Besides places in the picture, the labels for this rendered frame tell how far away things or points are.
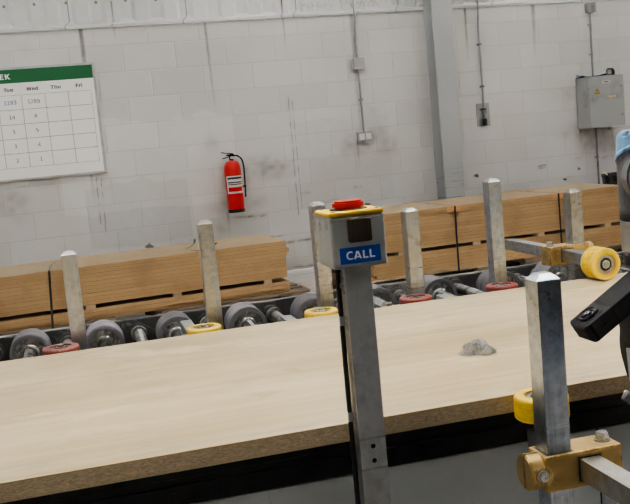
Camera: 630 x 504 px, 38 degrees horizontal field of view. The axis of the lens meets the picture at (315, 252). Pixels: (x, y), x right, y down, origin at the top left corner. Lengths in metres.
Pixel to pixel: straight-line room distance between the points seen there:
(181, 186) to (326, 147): 1.39
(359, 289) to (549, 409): 0.32
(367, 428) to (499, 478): 0.40
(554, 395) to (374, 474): 0.27
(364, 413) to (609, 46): 8.95
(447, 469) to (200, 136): 6.96
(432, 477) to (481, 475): 0.08
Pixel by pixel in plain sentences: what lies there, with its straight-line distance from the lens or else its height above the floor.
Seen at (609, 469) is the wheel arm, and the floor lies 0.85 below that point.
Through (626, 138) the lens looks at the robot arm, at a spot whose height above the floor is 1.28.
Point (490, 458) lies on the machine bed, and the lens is 1.52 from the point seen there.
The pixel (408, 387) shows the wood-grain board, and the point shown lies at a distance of 1.51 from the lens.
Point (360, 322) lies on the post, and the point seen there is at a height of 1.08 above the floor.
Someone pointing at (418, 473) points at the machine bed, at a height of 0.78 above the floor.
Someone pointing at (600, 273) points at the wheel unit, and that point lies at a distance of 2.35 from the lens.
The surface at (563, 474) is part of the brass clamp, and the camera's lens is 1.32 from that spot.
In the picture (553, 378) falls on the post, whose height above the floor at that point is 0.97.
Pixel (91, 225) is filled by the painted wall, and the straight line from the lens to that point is 8.18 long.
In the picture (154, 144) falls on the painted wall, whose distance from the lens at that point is 8.22.
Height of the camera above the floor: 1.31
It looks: 7 degrees down
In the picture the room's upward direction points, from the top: 5 degrees counter-clockwise
